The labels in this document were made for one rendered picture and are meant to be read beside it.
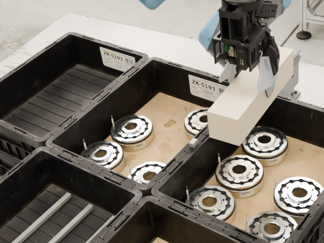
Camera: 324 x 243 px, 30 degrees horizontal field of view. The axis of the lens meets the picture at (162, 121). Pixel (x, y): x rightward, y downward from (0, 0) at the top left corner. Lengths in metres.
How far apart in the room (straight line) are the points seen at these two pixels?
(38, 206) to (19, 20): 2.74
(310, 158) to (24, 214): 0.64
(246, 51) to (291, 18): 2.55
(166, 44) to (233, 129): 1.03
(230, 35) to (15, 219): 0.64
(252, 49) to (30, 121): 0.77
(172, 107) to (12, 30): 2.48
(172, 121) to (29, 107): 0.41
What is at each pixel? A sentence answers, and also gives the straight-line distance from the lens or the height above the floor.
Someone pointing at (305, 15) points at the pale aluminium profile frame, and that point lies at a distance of 3.31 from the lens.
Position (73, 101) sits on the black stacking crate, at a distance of 1.65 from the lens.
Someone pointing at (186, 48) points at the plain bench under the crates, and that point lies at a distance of 2.03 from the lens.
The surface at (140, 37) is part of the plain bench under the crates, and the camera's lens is 2.13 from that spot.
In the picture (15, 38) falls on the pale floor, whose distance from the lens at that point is 3.82.
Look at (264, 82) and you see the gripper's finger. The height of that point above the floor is 1.13.
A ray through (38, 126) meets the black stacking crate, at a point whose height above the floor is 0.83.
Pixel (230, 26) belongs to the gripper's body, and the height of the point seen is 1.26.
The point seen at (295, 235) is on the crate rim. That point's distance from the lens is 1.09.
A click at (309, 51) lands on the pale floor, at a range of 3.27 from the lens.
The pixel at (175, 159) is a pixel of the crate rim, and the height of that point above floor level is 0.93.
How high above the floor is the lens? 1.76
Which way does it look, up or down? 38 degrees down
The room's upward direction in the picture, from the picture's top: 9 degrees counter-clockwise
